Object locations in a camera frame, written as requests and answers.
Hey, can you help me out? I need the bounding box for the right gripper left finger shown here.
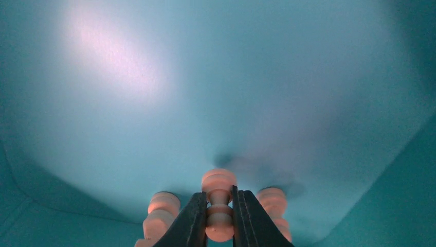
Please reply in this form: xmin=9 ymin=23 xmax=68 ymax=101
xmin=154 ymin=192 xmax=208 ymax=247

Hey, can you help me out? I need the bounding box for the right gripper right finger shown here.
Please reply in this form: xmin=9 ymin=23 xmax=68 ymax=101
xmin=231 ymin=185 xmax=294 ymax=247

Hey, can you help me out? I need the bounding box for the light pawn piece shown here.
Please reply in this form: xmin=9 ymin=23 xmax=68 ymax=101
xmin=201 ymin=168 xmax=237 ymax=242
xmin=256 ymin=187 xmax=292 ymax=242
xmin=134 ymin=191 xmax=181 ymax=247

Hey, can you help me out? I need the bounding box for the teal tray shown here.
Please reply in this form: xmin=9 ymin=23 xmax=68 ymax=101
xmin=1 ymin=1 xmax=435 ymax=245

